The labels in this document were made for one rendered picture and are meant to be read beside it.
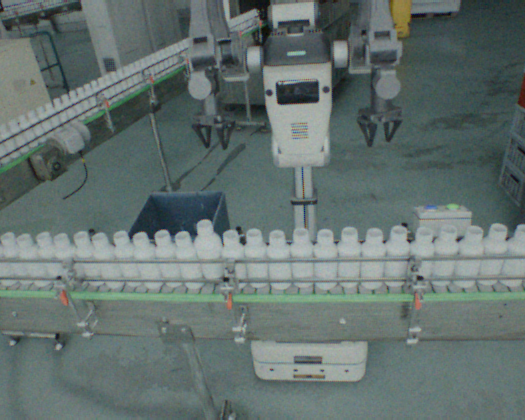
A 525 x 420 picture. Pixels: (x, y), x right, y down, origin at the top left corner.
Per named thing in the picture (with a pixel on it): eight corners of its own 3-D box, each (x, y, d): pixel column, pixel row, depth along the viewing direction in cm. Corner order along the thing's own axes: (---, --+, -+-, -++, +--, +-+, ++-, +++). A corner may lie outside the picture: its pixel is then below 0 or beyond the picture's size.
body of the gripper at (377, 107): (403, 115, 109) (405, 87, 106) (371, 122, 106) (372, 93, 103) (387, 109, 115) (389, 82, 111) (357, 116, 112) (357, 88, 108)
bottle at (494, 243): (477, 287, 104) (491, 236, 95) (469, 271, 109) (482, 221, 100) (500, 286, 103) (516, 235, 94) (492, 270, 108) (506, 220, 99)
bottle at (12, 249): (16, 283, 123) (-9, 240, 113) (30, 270, 127) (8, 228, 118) (29, 287, 120) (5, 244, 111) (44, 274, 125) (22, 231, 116)
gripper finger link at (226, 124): (224, 153, 112) (219, 118, 108) (203, 151, 115) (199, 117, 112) (239, 147, 117) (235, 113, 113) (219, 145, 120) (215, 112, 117)
